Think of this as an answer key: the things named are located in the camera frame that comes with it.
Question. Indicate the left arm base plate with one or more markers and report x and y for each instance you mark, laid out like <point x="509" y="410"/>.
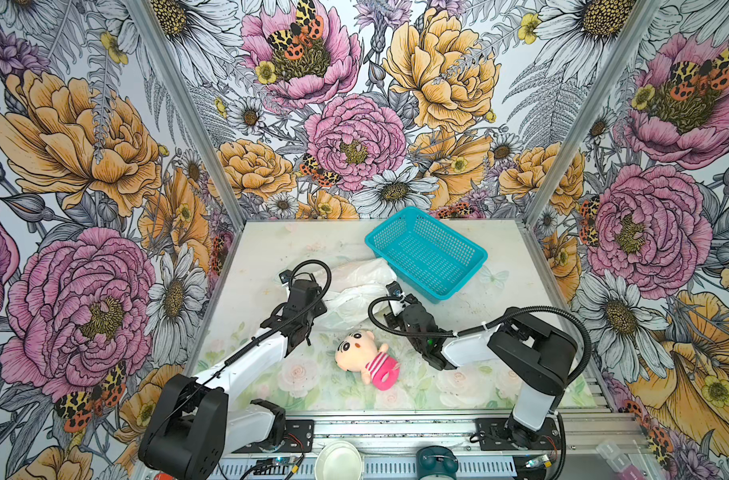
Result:
<point x="297" y="438"/>

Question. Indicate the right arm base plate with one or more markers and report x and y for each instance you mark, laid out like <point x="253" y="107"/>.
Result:
<point x="503" y="434"/>

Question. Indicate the dark green round object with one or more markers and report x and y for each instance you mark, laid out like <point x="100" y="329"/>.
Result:
<point x="437" y="463"/>

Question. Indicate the white round bowl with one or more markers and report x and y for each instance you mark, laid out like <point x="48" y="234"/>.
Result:
<point x="339" y="460"/>

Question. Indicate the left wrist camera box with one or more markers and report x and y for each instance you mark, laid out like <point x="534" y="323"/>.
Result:
<point x="286" y="277"/>

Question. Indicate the pink plush doll toy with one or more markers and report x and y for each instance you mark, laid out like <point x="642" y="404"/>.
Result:
<point x="359" y="353"/>

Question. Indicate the teal plastic basket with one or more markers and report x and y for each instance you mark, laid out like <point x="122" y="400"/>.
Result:
<point x="428" y="254"/>

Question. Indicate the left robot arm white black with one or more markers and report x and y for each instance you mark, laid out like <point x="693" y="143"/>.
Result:
<point x="193" y="425"/>

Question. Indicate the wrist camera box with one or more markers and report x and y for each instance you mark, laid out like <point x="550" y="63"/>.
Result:
<point x="286" y="277"/>
<point x="395" y="289"/>

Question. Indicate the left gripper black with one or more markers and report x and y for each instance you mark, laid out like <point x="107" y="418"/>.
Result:
<point x="319" y="309"/>

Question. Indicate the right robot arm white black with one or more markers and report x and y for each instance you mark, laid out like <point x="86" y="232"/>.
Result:
<point x="546" y="347"/>

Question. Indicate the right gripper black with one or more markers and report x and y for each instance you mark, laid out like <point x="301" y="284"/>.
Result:
<point x="390" y="317"/>

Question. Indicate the white plastic bag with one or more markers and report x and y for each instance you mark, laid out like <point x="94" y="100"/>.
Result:
<point x="354" y="286"/>

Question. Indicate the aluminium frame rail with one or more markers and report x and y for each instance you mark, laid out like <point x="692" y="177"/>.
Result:
<point x="389" y="443"/>

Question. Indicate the pink clear plastic item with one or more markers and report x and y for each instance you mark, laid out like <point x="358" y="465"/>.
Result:
<point x="619" y="461"/>

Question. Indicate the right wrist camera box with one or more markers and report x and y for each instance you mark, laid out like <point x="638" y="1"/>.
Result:
<point x="395" y="289"/>

